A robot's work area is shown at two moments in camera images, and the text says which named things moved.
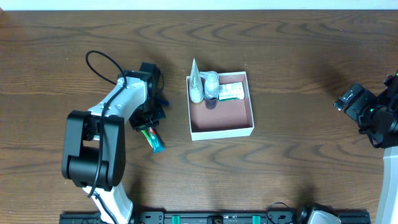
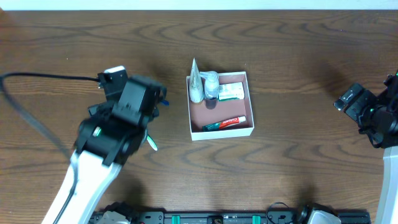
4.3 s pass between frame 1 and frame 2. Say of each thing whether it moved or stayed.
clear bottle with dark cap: stayed
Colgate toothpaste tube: moved
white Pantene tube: stayed
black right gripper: stayed
